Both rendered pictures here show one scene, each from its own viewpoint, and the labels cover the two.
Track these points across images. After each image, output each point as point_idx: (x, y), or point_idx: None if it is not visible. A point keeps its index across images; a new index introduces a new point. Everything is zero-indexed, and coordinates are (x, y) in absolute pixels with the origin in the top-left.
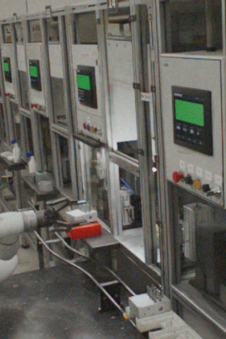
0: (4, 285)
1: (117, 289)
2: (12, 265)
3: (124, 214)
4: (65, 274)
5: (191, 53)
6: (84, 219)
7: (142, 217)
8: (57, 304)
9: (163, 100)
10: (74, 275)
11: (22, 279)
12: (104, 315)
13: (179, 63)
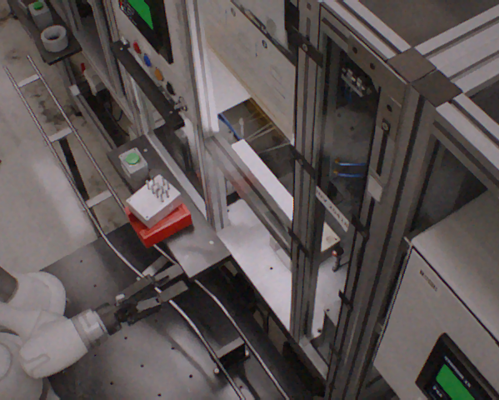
0: None
1: (242, 347)
2: (62, 310)
3: (227, 183)
4: (136, 257)
5: None
6: (181, 282)
7: (291, 299)
8: (147, 353)
9: (397, 300)
10: (150, 261)
11: (71, 280)
12: (226, 382)
13: (480, 335)
